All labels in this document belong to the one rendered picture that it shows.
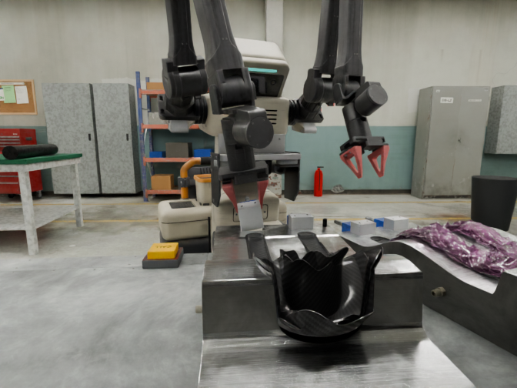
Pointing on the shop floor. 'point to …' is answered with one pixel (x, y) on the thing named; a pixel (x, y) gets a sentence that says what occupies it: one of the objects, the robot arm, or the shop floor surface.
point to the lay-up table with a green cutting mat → (46, 159)
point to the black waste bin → (493, 200)
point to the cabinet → (448, 141)
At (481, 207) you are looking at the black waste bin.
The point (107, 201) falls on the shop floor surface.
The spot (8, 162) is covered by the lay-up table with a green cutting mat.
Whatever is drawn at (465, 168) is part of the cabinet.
